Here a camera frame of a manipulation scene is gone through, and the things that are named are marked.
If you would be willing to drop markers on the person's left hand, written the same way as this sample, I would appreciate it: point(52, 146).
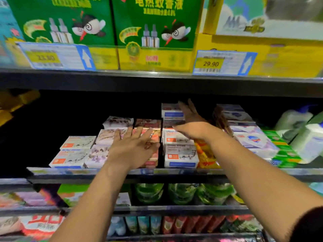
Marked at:
point(131, 151)

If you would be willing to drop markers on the person's right hand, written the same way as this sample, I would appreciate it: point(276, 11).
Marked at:
point(199, 129)

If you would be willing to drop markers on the stack of yellow soap boxes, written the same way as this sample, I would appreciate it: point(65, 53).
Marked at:
point(206, 156)

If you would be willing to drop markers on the stack of floral soap boxes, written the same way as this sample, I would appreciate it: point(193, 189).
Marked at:
point(118, 122)

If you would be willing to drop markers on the stack of pink soap boxes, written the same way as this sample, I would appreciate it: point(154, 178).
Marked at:
point(148, 123)

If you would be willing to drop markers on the stack of white orange soap boxes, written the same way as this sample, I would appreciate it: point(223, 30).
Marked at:
point(180, 156)

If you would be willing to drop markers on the stack of white purple soap boxes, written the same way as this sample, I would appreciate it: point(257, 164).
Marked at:
point(252, 141)

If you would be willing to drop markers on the stack of green soap boxes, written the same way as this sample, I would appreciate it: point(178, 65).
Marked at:
point(282, 151)

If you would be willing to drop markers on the white hand sanitizer bottle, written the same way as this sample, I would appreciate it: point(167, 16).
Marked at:
point(292, 118)
point(308, 141)

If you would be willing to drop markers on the stack of yellow soap cartons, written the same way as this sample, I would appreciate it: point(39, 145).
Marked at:
point(10, 105)

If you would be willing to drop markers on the person's right forearm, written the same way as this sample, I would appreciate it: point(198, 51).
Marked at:
point(267, 184)

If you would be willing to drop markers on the person's left forearm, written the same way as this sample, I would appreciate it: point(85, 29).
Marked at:
point(88, 206)

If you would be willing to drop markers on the green white carton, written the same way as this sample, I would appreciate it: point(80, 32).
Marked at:
point(70, 191)
point(122, 199)

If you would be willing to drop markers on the white blue price tag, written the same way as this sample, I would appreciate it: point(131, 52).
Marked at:
point(55, 56)
point(222, 63)

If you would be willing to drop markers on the row of blue white tubes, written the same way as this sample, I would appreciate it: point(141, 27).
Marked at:
point(136, 224)

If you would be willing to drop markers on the row of red tubes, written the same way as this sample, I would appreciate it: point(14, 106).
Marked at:
point(192, 223)

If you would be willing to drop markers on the teal packets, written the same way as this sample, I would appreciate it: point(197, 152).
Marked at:
point(242, 224)

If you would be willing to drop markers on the flat yellow box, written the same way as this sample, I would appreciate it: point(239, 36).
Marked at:
point(282, 58)

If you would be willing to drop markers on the red white packet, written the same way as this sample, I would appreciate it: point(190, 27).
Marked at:
point(43, 224)

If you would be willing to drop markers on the green box mosquito print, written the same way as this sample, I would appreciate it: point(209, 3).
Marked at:
point(156, 22)
point(60, 17)

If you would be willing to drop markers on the row of pink orange packets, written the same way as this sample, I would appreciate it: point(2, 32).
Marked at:
point(25, 198)

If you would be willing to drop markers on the large yellow box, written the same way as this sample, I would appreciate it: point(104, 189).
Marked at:
point(267, 17)

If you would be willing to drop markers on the pile of colourful packets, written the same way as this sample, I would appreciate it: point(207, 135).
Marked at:
point(9, 225)

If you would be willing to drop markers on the teal box yellow cartoon print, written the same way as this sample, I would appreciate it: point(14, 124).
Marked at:
point(7, 27)

